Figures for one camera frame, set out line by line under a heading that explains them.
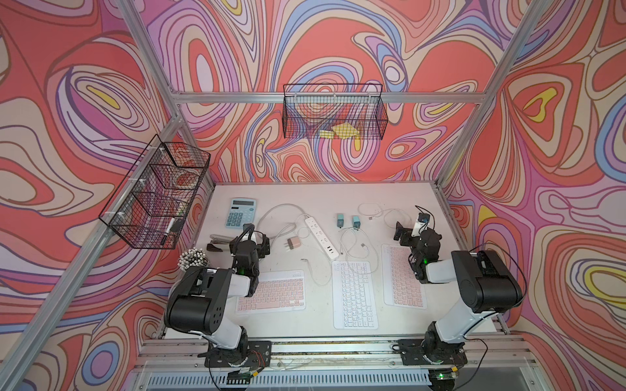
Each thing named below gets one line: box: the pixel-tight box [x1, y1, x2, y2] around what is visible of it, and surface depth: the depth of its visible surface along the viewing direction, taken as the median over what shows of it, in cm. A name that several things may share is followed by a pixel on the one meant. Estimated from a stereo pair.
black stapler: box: [206, 233, 234, 252], surface depth 98 cm
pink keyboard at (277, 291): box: [235, 268, 307, 315], surface depth 86 cm
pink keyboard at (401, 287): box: [381, 244, 428, 310], surface depth 88 cm
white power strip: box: [304, 215, 340, 260], surface depth 99 cm
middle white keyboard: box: [331, 260, 380, 330], surface depth 86 cm
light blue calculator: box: [224, 197, 257, 229], surface depth 107 cm
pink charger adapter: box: [286, 237, 302, 251], surface depth 100 cm
